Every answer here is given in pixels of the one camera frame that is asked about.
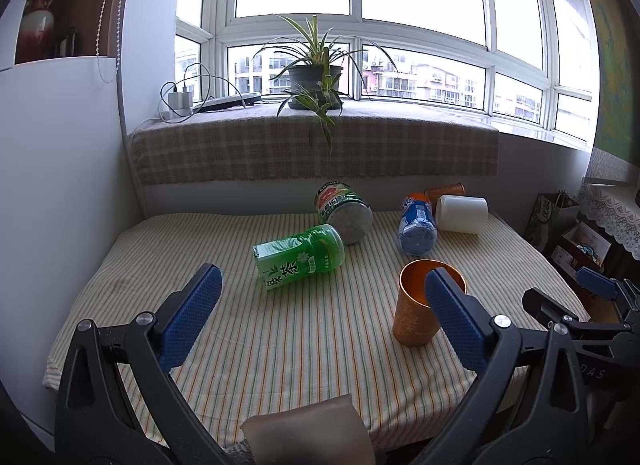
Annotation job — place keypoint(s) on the white window frame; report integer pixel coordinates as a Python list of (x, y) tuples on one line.
[(356, 27)]

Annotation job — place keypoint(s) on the translucent brown cup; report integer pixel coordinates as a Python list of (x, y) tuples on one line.
[(310, 432)]

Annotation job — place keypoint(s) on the orange metal cup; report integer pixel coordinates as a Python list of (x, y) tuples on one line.
[(412, 317)]

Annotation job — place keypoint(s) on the white plastic cup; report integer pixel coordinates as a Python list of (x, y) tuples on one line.
[(462, 215)]

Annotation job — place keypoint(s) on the open cardboard box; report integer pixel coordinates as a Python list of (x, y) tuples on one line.
[(582, 247)]

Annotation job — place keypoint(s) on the striped table cloth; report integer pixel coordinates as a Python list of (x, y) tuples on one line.
[(300, 335)]

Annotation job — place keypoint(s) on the plaid windowsill cloth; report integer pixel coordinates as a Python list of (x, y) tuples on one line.
[(240, 150)]

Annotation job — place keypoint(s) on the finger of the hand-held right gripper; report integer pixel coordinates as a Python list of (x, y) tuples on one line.
[(550, 306), (596, 283)]

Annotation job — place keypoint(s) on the white phone charger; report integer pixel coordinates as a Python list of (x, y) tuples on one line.
[(186, 99), (175, 100)]

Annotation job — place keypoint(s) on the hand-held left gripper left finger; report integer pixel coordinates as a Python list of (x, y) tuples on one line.
[(192, 315)]

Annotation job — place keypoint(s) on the small orange cup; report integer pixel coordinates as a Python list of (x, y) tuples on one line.
[(446, 190)]

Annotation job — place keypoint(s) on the green paper bag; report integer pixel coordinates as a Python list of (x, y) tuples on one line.
[(547, 217)]

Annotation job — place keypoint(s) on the green tea bottle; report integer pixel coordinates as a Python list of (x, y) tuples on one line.
[(300, 260)]

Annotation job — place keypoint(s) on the red white vase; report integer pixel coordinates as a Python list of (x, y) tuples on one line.
[(37, 25)]

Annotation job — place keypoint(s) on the blue bottle orange cap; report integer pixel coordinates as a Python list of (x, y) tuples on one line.
[(416, 227)]

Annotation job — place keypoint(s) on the white power strip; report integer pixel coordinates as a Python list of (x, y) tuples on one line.
[(175, 115)]

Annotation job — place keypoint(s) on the flat black white device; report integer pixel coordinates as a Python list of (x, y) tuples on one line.
[(227, 101)]

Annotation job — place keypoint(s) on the potted spider plant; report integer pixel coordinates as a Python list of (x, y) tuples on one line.
[(315, 76)]

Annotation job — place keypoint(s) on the white lace cloth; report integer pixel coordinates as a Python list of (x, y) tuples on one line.
[(617, 215)]

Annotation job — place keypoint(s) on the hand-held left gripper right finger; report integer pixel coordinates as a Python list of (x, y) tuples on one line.
[(455, 320)]

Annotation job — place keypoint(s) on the wall map poster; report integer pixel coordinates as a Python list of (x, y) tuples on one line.
[(617, 70)]

